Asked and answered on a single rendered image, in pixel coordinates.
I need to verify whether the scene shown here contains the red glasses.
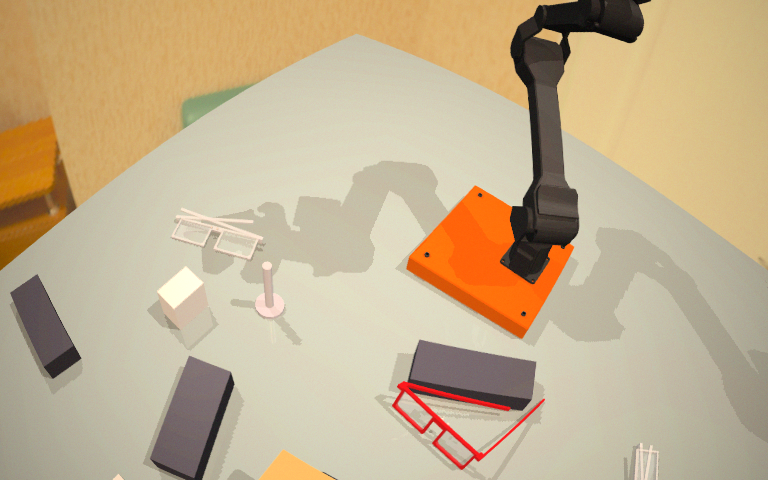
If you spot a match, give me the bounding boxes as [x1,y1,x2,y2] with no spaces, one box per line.
[392,381,545,470]

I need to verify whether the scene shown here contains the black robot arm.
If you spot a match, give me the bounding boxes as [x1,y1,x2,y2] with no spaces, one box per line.
[500,0,651,284]

